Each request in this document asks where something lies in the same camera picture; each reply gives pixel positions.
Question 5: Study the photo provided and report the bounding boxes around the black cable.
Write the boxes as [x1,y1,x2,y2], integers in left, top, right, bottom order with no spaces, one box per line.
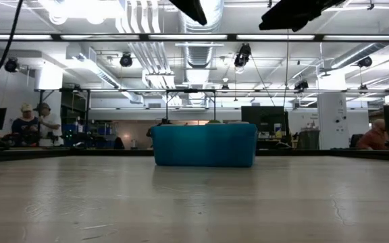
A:
[0,0,24,101]

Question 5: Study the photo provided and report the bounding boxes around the white square column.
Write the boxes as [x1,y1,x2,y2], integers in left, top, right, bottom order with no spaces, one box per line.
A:
[317,72,348,150]
[34,63,63,112]

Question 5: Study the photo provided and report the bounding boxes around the black shelving unit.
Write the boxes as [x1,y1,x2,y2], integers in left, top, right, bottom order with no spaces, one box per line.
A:
[38,88,91,149]

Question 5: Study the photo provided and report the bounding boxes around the silver round air duct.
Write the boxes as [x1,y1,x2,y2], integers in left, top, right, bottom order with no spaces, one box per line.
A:
[178,0,225,68]

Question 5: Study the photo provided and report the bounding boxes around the person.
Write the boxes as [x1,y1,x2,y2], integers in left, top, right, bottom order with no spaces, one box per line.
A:
[11,103,41,146]
[355,117,389,151]
[34,102,63,148]

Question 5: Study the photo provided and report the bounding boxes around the teal plastic basket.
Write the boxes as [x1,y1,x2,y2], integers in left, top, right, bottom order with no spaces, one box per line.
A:
[150,123,259,168]

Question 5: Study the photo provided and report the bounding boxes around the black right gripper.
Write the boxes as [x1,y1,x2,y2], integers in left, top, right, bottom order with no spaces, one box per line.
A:
[258,0,347,33]

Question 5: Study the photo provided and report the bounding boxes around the black aluminium table frame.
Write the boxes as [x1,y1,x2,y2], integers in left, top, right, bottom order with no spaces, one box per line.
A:
[0,147,389,163]

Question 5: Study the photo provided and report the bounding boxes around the grey mesh chair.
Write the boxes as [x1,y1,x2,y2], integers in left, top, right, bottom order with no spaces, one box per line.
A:
[296,130,321,151]

